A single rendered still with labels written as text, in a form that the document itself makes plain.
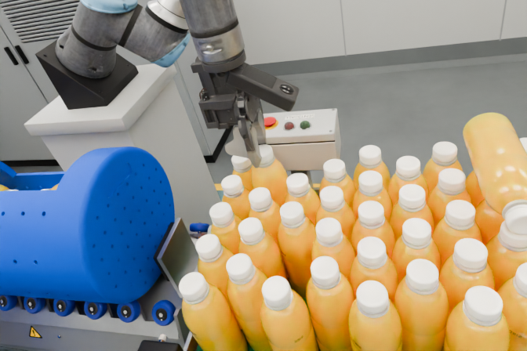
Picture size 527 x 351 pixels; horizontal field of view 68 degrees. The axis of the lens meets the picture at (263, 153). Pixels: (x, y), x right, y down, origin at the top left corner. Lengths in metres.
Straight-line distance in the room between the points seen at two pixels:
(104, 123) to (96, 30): 0.23
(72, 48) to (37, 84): 1.93
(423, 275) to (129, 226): 0.49
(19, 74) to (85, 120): 2.01
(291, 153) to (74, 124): 0.58
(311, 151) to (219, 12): 0.39
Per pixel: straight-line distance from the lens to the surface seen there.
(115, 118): 1.03
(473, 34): 3.49
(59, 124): 1.16
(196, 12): 0.58
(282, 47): 3.51
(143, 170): 0.78
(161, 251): 0.75
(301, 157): 0.86
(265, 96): 0.62
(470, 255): 0.59
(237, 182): 0.73
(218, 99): 0.64
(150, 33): 1.04
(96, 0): 1.03
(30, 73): 3.03
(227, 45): 0.59
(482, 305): 0.55
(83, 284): 0.71
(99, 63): 1.13
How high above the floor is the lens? 1.57
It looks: 36 degrees down
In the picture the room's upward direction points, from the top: 15 degrees counter-clockwise
